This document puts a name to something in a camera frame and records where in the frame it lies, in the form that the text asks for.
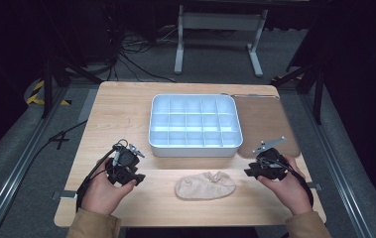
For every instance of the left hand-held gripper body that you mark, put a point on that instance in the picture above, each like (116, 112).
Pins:
(125, 162)

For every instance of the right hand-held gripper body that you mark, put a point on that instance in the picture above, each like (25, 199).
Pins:
(271, 165)

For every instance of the beige sock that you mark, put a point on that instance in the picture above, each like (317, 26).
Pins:
(203, 186)

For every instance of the white divided storage box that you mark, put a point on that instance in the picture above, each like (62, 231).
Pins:
(193, 123)

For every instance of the person's right hand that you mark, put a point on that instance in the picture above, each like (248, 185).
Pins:
(291, 191)

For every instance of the person's left hand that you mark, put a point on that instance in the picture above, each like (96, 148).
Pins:
(101, 195)

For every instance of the brown flat mat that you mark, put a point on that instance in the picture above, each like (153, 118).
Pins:
(263, 122)

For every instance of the grey metal table clip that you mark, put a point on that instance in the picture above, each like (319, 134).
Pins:
(316, 186)
(65, 194)

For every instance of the grey floor strip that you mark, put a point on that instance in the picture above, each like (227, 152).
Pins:
(88, 105)

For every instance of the black metal stand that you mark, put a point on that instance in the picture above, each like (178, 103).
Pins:
(318, 95)
(47, 89)

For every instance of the yellow black floor tape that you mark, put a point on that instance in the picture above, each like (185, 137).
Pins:
(33, 98)

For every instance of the aluminium floor rail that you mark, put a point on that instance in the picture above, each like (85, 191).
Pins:
(337, 178)
(13, 178)

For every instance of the white metal desk frame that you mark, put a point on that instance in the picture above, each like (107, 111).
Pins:
(220, 21)

